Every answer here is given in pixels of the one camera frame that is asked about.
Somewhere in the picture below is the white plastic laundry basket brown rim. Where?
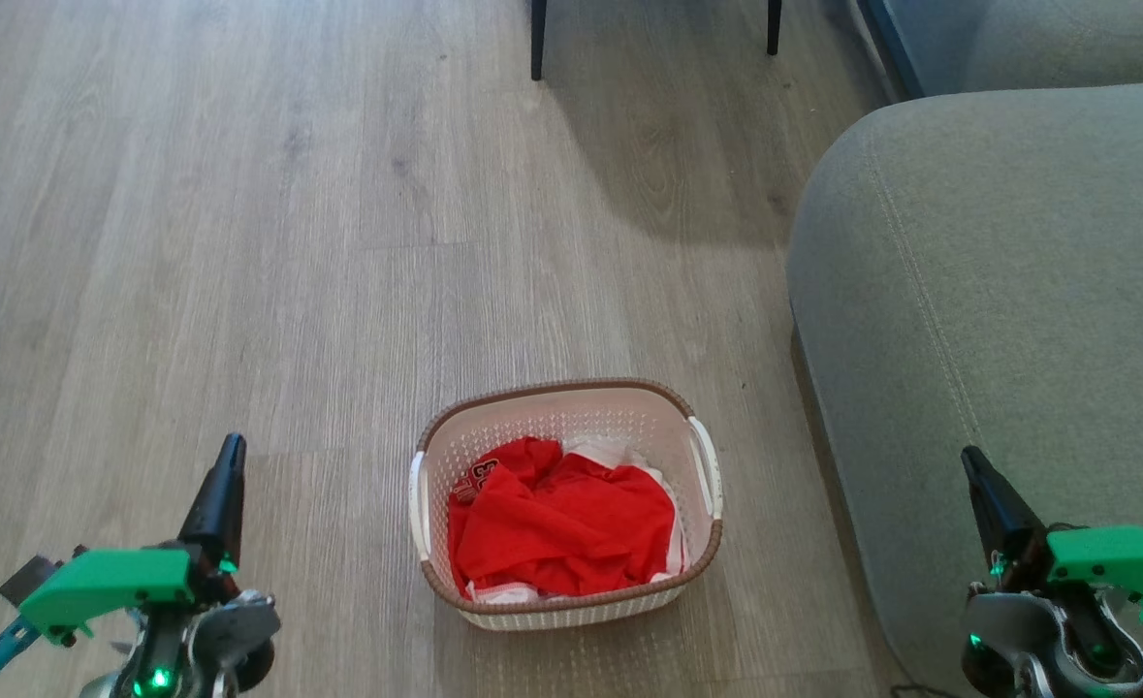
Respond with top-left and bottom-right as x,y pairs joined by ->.
408,378 -> 724,632

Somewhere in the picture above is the white garment with red trim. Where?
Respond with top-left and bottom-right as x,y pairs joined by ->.
464,436 -> 693,604

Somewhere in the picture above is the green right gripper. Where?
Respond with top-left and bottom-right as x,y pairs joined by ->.
960,445 -> 1143,628

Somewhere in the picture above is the red jersey garment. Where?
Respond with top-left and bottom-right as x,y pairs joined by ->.
447,436 -> 679,597

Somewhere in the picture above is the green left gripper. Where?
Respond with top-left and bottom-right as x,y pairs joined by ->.
17,432 -> 248,648

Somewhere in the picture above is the grey sofa section dark base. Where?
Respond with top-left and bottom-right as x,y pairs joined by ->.
860,0 -> 1143,100

